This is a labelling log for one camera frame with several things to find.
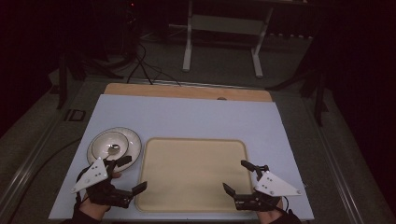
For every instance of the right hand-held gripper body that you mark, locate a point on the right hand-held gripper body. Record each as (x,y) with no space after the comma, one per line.
(274,186)

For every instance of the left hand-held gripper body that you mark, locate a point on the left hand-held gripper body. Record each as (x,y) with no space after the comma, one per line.
(93,175)

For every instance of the metal spoon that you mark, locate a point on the metal spoon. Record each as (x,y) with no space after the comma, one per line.
(113,148)

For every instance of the white plate with dark rim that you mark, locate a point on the white plate with dark rim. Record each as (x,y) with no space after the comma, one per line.
(135,146)

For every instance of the white bowl with dark rim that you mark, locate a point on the white bowl with dark rim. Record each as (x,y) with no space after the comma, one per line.
(102,143)

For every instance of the beige tray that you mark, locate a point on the beige tray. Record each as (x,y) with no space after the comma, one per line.
(193,174)

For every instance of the person's right hand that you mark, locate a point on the person's right hand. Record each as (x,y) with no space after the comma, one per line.
(271,215)

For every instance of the person's left hand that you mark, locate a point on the person's left hand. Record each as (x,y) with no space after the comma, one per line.
(93,210)

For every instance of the black floor socket box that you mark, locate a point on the black floor socket box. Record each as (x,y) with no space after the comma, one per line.
(74,115)

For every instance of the light blue table mat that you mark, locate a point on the light blue table mat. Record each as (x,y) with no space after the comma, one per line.
(193,118)

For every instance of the wooden table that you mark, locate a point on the wooden table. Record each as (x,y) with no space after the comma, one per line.
(186,91)

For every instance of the black stand legs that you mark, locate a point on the black stand legs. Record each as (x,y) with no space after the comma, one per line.
(318,99)
(62,84)

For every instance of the white metal stand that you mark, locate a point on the white metal stand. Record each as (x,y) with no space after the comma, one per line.
(186,49)

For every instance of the metal floor rail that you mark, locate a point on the metal floor rail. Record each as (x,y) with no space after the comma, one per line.
(28,169)
(337,174)

